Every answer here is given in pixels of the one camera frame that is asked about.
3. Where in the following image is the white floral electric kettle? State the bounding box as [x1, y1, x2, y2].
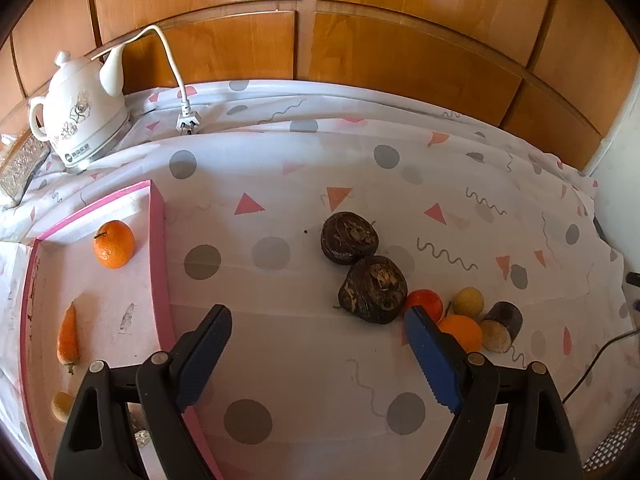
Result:
[28, 42, 132, 175]

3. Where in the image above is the white power cord with plug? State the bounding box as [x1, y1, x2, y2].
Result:
[92, 25, 202, 136]

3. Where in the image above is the dark brown taro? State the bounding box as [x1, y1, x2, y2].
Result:
[320, 211, 379, 264]
[334, 255, 408, 326]

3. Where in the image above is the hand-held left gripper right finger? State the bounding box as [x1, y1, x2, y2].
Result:
[404, 306, 585, 480]

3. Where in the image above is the red tomato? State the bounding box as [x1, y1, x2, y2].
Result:
[404, 289, 444, 323]

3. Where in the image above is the pink-rimmed shallow tray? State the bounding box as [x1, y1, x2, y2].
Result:
[20, 180, 223, 480]

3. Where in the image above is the thin black cable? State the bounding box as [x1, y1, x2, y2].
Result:
[562, 327, 640, 406]

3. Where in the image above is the small orange carrot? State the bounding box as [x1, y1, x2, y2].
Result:
[56, 301, 80, 376]

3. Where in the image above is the orange mandarin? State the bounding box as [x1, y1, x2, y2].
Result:
[436, 314, 484, 354]
[93, 220, 136, 269]

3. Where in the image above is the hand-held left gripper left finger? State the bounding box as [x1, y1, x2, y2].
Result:
[52, 304, 233, 480]

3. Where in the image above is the white patterned tablecloth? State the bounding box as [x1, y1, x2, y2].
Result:
[0, 79, 633, 480]

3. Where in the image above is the grey woven surface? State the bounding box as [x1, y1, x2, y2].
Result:
[582, 400, 638, 473]

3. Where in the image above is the white cabinet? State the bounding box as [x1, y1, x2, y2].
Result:
[585, 60, 640, 241]

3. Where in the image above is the small tan round fruit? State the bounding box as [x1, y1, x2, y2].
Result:
[452, 286, 485, 318]

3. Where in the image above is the silver ornate tissue box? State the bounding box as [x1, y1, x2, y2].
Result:
[0, 129, 51, 208]

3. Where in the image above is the small yellow-green round fruit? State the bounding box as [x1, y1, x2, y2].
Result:
[51, 391, 76, 423]

